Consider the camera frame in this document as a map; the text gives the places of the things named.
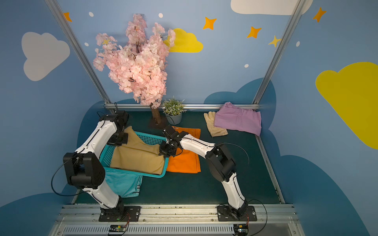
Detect orange pants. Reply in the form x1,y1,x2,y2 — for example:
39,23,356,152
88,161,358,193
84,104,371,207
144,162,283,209
166,126,202,174

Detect beige pants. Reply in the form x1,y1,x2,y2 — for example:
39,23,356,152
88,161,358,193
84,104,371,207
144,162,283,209
110,126,165,175

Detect teal plastic basket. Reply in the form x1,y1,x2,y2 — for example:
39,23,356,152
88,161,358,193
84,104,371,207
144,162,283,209
100,127,169,178

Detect teal pants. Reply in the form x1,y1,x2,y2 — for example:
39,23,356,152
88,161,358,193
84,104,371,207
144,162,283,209
105,168,143,198

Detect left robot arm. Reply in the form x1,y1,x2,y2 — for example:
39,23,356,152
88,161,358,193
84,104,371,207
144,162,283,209
63,111,129,222

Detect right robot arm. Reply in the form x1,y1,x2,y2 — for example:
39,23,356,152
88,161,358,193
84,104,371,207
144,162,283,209
159,126,248,218

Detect purple folded garment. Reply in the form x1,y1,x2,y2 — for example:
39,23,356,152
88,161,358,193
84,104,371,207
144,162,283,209
215,102,261,136

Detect small potted green plant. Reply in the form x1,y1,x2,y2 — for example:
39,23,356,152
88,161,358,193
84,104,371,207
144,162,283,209
163,97,186,125

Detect cream glove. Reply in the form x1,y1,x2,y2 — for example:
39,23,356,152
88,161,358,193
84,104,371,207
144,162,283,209
203,112,228,137

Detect pink blossom artificial tree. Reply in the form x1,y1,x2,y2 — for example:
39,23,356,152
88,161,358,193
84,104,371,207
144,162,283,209
93,14,176,126

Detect left circuit board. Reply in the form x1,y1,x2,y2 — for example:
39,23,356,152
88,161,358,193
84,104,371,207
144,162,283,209
108,225,128,235

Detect circuit board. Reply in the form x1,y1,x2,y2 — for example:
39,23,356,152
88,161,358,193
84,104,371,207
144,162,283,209
108,225,128,235
233,224,249,236

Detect right circuit board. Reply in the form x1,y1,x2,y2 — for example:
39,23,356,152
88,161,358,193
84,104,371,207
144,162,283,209
233,224,249,236

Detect aluminium back frame bar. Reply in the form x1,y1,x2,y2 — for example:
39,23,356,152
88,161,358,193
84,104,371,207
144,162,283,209
104,102,260,110

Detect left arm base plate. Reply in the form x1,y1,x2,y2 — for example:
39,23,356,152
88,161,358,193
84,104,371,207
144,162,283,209
98,206,141,222

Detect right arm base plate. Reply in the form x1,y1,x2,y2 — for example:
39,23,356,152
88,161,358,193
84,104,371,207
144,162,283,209
217,205,258,222

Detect aluminium front rail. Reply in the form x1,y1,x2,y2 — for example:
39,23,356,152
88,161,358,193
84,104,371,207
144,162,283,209
49,204,305,236

